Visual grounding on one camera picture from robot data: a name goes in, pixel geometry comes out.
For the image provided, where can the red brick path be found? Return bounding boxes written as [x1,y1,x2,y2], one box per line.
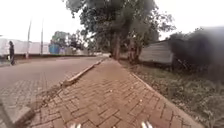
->
[28,57,205,128]

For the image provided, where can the concrete kerb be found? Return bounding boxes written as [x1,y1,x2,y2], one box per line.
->
[12,57,108,127]

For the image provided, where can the large tree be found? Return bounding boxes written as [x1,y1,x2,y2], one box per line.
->
[64,0,177,65]

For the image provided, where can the group of trees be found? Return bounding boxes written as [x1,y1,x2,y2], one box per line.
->
[50,30,92,56]

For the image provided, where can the blue structure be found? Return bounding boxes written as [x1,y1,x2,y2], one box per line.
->
[48,42,62,56]

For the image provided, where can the robot's own part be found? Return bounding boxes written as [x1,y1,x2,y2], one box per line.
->
[140,121,154,128]
[69,122,83,128]

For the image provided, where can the pole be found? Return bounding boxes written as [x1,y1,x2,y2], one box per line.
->
[39,19,45,55]
[25,19,33,60]

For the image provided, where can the grey-brown road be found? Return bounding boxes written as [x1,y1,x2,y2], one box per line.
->
[0,55,106,116]

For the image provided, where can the grass verge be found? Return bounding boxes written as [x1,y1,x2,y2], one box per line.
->
[118,59,224,128]

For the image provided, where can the dark bush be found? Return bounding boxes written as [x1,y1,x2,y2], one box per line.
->
[167,27,224,85]

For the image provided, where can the person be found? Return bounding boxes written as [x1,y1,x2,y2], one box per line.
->
[8,40,17,67]

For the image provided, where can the white wall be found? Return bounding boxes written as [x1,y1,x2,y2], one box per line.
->
[0,37,51,56]

